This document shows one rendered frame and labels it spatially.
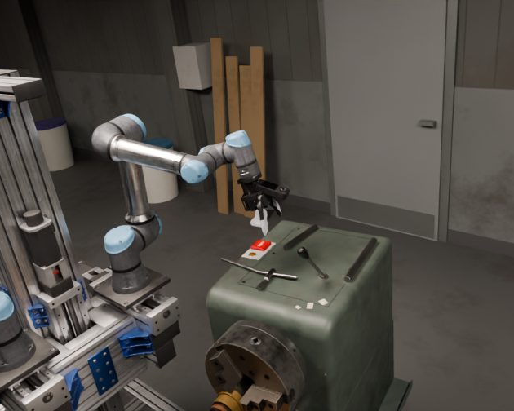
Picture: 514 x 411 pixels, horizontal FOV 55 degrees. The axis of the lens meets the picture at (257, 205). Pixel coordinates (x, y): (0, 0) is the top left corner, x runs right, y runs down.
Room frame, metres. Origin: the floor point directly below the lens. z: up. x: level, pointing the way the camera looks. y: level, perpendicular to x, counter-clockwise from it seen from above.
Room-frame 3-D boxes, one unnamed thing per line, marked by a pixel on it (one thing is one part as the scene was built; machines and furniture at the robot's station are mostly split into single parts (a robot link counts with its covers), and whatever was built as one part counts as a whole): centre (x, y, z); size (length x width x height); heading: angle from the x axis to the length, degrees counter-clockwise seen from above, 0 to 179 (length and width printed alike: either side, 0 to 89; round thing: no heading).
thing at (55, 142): (7.14, 2.84, 0.33); 0.56 x 0.54 x 0.66; 48
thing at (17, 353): (1.35, 0.88, 1.21); 0.15 x 0.15 x 0.10
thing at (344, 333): (1.55, -0.13, 1.06); 0.59 x 0.48 x 0.39; 145
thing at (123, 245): (1.72, 0.54, 1.33); 0.13 x 0.12 x 0.14; 153
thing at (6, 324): (1.36, 0.89, 1.33); 0.13 x 0.12 x 0.14; 68
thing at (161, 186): (5.45, 1.11, 0.31); 0.52 x 0.51 x 0.63; 137
